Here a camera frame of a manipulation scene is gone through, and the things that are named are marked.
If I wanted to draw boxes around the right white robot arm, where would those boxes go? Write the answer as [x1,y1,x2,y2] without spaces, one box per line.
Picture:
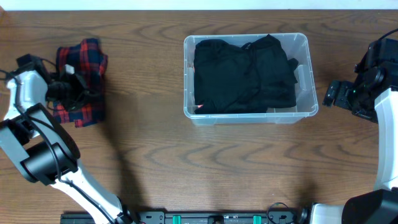
[308,36,397,224]

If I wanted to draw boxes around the black cloth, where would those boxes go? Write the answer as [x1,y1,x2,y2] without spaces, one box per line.
[287,58,299,107]

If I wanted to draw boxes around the clear plastic storage bin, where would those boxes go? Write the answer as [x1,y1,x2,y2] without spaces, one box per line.
[183,32,318,126]

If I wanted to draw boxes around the red plaid cloth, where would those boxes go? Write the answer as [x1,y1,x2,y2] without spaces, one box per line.
[52,39,108,128]

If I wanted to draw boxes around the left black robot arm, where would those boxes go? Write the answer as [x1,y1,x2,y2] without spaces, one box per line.
[1,54,139,223]

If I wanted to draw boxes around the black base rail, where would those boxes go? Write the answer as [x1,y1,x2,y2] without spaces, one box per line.
[60,210,312,224]

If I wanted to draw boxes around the large black garment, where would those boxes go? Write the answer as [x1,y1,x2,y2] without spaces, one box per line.
[193,35,291,114]

